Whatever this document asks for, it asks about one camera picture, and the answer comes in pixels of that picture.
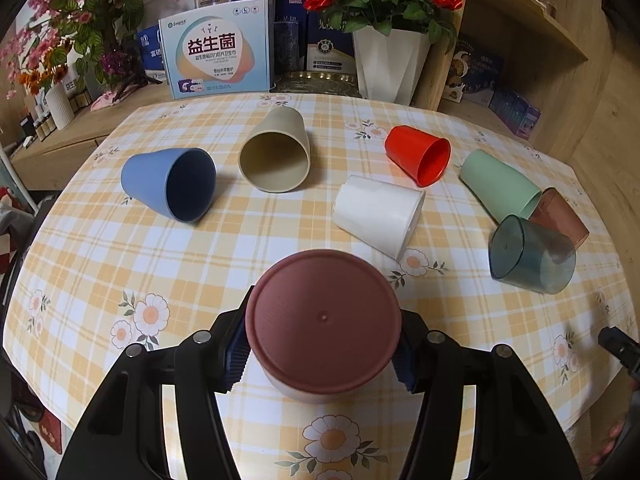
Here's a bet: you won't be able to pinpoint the pink blossom flower arrangement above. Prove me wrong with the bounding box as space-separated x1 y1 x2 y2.
0 0 187 102

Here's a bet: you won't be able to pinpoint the yellow plaid floral tablecloth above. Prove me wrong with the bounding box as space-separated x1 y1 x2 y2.
2 92 640 480

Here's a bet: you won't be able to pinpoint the tall dark blue box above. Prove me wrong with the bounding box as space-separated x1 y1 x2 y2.
273 0 307 79

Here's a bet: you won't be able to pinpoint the blue cup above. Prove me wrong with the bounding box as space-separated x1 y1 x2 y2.
121 147 217 224

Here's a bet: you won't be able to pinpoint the light blue printed box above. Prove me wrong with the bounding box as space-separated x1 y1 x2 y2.
159 0 274 100

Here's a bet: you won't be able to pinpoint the red cup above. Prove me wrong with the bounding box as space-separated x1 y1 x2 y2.
384 125 452 189

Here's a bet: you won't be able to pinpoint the grey translucent cup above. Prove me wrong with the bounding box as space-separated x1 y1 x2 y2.
488 214 577 295

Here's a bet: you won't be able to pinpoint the low wooden cabinet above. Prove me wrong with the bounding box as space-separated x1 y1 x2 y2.
10 82 176 192

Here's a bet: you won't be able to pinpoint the light green cup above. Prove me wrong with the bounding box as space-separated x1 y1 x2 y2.
460 149 544 224

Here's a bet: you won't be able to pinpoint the teal small boxes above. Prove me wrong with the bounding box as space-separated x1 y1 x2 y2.
487 87 542 139

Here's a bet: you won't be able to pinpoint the wooden shelf unit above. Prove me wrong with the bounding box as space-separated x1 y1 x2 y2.
414 0 617 126

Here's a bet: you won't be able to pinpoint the white cup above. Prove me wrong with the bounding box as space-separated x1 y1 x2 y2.
333 175 426 262

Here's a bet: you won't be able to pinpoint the white faceted flower pot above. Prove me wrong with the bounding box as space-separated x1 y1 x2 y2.
351 27 432 106

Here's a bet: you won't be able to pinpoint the dark blue box with emblem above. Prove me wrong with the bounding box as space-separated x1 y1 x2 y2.
305 9 357 74

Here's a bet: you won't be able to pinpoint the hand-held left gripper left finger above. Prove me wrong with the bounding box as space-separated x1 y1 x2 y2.
54 285 253 480

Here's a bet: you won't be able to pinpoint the dusty pink cup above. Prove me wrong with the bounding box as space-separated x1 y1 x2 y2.
245 249 403 404

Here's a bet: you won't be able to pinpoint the white ribbed vase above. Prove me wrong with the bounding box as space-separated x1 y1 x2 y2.
44 82 76 131

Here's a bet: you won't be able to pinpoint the beige cup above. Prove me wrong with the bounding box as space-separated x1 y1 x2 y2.
238 106 312 194

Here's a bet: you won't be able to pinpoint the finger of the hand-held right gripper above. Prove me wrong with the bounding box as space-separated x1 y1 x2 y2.
597 325 640 382

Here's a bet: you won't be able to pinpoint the blue and white box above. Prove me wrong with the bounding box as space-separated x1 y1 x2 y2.
135 24 167 72

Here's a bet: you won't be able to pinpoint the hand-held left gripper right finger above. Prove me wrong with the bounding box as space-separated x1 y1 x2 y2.
392 309 585 480

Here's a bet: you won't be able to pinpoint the brown translucent cup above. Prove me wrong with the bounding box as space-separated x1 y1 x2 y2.
528 187 591 249

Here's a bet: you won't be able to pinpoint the brass tray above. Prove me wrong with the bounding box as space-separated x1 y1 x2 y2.
274 71 362 99

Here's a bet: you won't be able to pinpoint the illustrated dark box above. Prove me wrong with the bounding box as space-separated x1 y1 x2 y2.
442 34 506 107

